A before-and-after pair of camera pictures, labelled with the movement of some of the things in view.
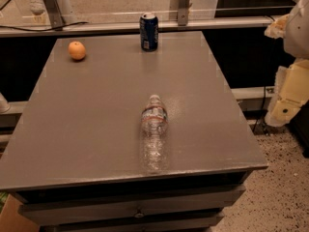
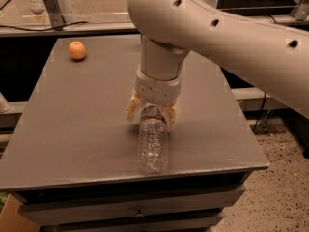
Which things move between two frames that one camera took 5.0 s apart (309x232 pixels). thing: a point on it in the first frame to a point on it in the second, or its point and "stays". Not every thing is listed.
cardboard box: x=11 y=220 stays
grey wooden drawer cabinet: x=79 y=142 stays
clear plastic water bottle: x=155 y=147 stays
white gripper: x=297 y=33 to x=156 y=91
